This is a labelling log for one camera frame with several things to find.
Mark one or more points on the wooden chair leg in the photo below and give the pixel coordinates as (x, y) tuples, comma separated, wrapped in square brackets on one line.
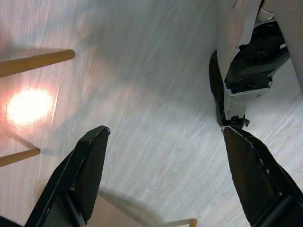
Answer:
[(184, 223), (35, 62), (19, 156)]

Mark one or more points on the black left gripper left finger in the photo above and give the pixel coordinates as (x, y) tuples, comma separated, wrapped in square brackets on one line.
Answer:
[(75, 179)]

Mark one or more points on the black robot foot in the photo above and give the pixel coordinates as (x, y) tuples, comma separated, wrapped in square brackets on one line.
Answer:
[(216, 89)]

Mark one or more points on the beige chair seat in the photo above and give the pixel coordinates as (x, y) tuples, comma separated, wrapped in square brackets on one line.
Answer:
[(123, 212)]

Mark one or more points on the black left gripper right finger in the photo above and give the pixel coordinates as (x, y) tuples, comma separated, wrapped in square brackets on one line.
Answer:
[(255, 179)]

